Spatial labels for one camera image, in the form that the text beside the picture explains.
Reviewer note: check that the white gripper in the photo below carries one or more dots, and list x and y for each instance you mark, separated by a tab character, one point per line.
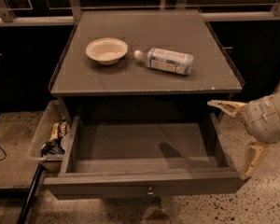
260	117

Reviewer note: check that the grey top drawer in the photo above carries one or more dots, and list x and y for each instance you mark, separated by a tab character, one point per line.
125	160

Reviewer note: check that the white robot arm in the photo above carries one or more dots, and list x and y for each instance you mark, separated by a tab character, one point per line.
261	119

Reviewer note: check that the grey drawer cabinet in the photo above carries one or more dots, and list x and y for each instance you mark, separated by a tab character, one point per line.
178	30

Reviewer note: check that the clear plastic water bottle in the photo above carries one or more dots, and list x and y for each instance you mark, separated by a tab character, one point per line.
166	60

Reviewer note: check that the white paper bowl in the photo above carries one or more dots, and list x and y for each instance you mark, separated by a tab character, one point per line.
106	51

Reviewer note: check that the white cup in bin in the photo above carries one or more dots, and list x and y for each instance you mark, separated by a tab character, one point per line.
65	142

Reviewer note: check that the snack bag in bin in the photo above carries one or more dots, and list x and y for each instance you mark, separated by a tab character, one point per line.
59	130

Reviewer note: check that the dark snack packet in bin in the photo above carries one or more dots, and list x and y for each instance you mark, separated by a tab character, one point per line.
52	147

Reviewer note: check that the clear plastic storage bin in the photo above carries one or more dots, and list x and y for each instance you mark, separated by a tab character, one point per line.
52	114

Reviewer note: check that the metal railing frame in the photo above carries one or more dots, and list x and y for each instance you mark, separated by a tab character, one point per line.
42	12

